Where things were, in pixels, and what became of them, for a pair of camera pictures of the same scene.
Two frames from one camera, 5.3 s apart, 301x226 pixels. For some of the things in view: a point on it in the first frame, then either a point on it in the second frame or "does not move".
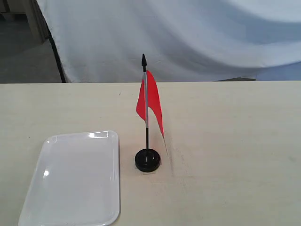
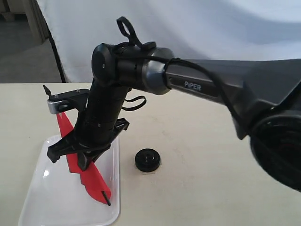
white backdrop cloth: [183, 41] does not move
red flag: [149, 98] → [89, 178]
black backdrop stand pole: [56, 53] does not move
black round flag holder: [147, 160] does not move
